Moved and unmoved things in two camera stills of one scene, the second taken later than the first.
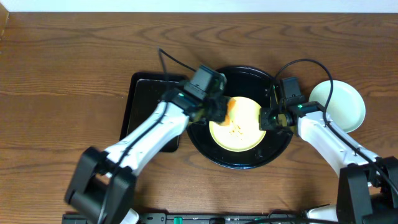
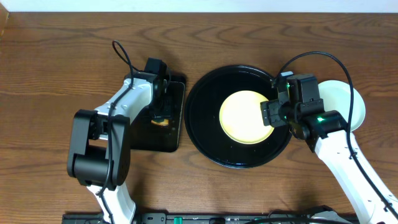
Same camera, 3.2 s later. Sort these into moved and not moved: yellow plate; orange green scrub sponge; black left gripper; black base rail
Moved: black left gripper; yellow plate; orange green scrub sponge
Not moved: black base rail
